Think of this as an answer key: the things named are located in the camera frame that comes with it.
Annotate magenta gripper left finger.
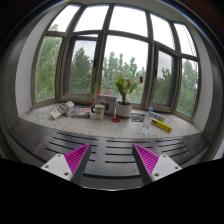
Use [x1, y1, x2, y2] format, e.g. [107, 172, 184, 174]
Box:
[42, 143, 91, 185]

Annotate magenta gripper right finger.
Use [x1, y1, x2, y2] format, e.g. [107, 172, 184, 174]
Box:
[132, 144, 181, 185]

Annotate clear plastic water bottle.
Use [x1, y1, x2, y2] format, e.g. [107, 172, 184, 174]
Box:
[142, 107, 153, 134]

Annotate yellow glue box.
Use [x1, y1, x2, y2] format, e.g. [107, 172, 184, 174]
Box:
[151, 119, 172, 133]

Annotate black plastic grid trivet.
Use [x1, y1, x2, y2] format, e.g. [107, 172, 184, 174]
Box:
[130, 113, 145, 122]

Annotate small blue patterned box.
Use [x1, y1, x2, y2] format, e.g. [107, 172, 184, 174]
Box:
[150, 111, 165, 122]

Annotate dark colourful book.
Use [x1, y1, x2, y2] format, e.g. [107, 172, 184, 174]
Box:
[70, 107, 90, 118]

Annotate red round coaster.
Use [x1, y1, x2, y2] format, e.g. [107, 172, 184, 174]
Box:
[111, 118, 120, 123]

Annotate white printed mug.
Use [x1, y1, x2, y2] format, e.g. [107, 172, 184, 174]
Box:
[91, 104, 105, 120]

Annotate white plant pot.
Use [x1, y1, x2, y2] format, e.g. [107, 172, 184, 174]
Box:
[116, 102, 132, 119]

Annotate white red 3D filament box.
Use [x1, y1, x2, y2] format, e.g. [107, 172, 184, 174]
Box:
[97, 94, 117, 116]

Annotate green plant with red flower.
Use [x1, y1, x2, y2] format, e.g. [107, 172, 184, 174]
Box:
[115, 75, 137, 105]

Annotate white power strip with cable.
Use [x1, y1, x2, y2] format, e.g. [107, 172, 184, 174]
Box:
[50, 101, 74, 119]

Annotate brown window frame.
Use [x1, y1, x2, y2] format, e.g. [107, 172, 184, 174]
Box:
[31, 3, 200, 121]

